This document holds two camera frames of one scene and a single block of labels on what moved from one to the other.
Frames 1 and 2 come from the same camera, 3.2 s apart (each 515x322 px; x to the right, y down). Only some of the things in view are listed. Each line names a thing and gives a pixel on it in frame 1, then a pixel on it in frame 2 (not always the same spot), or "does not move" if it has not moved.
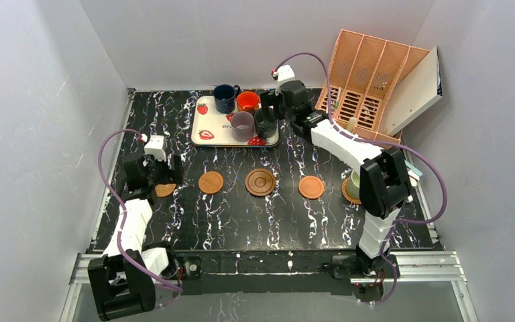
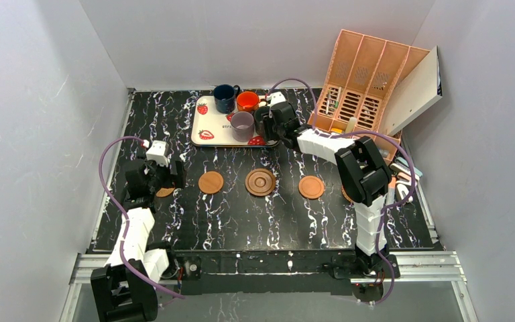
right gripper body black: x=273 y=104 → x=263 y=123
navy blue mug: x=224 y=95 does not move
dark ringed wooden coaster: x=260 y=182 does not move
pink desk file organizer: x=365 y=77 does not move
